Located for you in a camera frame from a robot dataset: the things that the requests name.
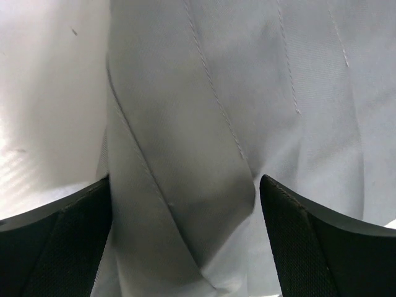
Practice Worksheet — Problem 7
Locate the grey pleated skirt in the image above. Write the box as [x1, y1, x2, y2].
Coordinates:
[92, 1, 395, 296]

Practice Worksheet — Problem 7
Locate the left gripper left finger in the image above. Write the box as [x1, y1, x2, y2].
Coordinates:
[1, 178, 112, 296]

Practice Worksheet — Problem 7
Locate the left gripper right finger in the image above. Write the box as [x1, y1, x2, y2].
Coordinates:
[260, 175, 395, 297]

